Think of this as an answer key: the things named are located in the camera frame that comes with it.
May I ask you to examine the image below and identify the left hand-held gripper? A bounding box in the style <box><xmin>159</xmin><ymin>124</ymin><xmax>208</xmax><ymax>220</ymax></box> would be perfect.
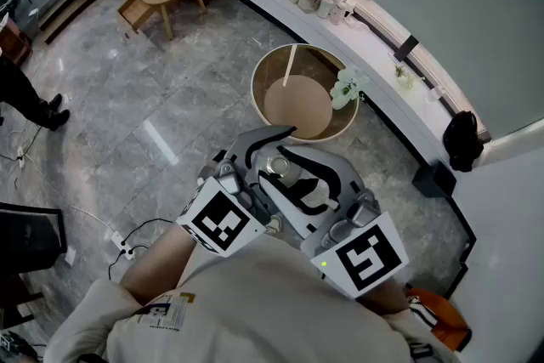
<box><xmin>175</xmin><ymin>125</ymin><xmax>298</xmax><ymax>259</ymax></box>

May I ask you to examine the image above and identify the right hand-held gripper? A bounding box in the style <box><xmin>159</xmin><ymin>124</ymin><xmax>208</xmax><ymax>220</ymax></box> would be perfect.
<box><xmin>257</xmin><ymin>144</ymin><xmax>411</xmax><ymax>302</ymax></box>

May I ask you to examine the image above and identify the white bottle with gold cap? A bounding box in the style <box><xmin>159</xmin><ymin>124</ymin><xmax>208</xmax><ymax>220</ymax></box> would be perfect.
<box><xmin>263</xmin><ymin>155</ymin><xmax>305</xmax><ymax>189</ymax></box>

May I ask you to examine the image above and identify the person's right forearm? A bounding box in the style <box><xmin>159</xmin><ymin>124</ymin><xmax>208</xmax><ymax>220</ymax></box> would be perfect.
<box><xmin>355</xmin><ymin>279</ymin><xmax>411</xmax><ymax>316</ymax></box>

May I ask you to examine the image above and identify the person's left forearm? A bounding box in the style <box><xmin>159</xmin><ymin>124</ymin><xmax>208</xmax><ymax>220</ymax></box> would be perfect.
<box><xmin>120</xmin><ymin>223</ymin><xmax>201</xmax><ymax>307</ymax></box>

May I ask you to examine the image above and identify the white flower bouquet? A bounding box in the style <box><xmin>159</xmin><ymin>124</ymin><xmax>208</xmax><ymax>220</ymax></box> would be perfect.
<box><xmin>329</xmin><ymin>66</ymin><xmax>371</xmax><ymax>111</ymax></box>

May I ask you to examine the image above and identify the black box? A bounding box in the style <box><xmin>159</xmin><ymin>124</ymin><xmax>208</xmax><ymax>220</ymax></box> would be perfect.
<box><xmin>411</xmin><ymin>160</ymin><xmax>458</xmax><ymax>200</ymax></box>

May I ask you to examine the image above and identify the white curved window bench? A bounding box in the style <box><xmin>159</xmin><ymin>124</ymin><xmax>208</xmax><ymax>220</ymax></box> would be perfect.
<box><xmin>224</xmin><ymin>0</ymin><xmax>490</xmax><ymax>171</ymax></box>

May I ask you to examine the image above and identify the person's cream t-shirt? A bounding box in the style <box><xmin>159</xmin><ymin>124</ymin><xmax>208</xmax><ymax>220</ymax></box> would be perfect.
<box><xmin>43</xmin><ymin>233</ymin><xmax>430</xmax><ymax>363</ymax></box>

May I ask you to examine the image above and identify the small green plant sprig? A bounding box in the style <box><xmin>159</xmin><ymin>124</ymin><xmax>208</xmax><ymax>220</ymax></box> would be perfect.
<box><xmin>394</xmin><ymin>64</ymin><xmax>426</xmax><ymax>91</ymax></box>

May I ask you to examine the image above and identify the white lidded cup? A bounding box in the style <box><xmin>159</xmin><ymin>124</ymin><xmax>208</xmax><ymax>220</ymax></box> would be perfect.
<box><xmin>316</xmin><ymin>0</ymin><xmax>336</xmax><ymax>20</ymax></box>

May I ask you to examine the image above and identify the clear glass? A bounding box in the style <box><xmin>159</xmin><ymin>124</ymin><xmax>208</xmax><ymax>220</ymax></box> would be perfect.
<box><xmin>424</xmin><ymin>84</ymin><xmax>446</xmax><ymax>104</ymax></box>

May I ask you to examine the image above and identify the black backpack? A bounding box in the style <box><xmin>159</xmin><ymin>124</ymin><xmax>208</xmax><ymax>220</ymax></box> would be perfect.
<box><xmin>442</xmin><ymin>110</ymin><xmax>485</xmax><ymax>173</ymax></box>

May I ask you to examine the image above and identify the white power strip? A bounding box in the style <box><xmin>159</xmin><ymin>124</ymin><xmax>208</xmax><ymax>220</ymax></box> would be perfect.
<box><xmin>110</xmin><ymin>229</ymin><xmax>137</xmax><ymax>262</ymax></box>

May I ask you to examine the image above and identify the orange bag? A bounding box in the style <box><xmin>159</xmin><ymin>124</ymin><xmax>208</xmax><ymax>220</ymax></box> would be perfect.
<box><xmin>405</xmin><ymin>287</ymin><xmax>473</xmax><ymax>353</ymax></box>

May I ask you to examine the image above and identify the grey roller blind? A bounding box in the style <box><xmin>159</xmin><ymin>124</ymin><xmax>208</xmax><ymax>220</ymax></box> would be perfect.
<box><xmin>320</xmin><ymin>0</ymin><xmax>544</xmax><ymax>141</ymax></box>

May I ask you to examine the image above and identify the black framed monitor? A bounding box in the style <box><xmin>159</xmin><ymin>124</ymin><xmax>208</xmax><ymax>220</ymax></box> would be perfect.
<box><xmin>0</xmin><ymin>201</ymin><xmax>69</xmax><ymax>274</ymax></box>

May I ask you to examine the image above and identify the dark wooden cabinet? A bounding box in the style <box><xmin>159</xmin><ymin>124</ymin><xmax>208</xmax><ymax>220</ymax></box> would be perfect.
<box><xmin>0</xmin><ymin>14</ymin><xmax>34</xmax><ymax>65</ymax></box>

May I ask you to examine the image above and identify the black window post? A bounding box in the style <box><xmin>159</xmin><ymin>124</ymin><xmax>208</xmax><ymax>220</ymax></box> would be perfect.
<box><xmin>393</xmin><ymin>34</ymin><xmax>421</xmax><ymax>63</ymax></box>

